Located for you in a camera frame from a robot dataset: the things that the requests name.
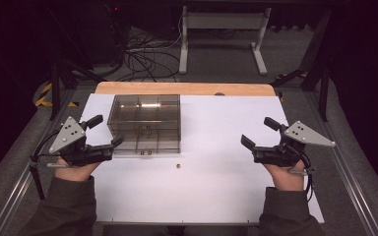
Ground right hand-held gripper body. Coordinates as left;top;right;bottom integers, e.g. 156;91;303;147
252;120;337;167

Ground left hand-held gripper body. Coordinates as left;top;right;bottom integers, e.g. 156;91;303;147
48;116;116;167

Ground person's left hand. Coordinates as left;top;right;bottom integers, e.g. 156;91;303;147
54;156;101;182

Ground person's right hand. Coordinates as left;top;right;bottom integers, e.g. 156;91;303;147
263;159;306;192

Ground small metal parts in box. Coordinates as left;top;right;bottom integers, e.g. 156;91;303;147
138;125;154;138

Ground clear smoky compartment box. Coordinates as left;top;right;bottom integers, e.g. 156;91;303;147
106;94;182;155

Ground yellow black hazard tape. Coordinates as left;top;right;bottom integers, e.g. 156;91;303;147
34;82;80;108

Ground black tripod stand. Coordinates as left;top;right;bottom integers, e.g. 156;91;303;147
43;3;107;122

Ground white table mat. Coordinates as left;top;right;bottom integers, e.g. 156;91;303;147
79;92;325;224

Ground black metal stand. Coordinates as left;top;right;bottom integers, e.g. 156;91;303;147
270;9;332;123

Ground left hand-held gripper cable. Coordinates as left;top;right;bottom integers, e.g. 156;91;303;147
29;128;63;202

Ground hand-held gripper cable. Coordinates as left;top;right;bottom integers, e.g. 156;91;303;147
29;128;63;202
293;146;317;204

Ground right hand-held gripper cable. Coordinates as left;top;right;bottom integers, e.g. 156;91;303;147
293;146;317;204

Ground aluminium floor rail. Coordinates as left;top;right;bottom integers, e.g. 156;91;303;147
303;89;378;236
0;89;78;236

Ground tangle of black floor cables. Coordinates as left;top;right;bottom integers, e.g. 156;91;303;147
112;13;182;83

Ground white metal desk frame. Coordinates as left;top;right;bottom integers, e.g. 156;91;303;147
178;5;273;76

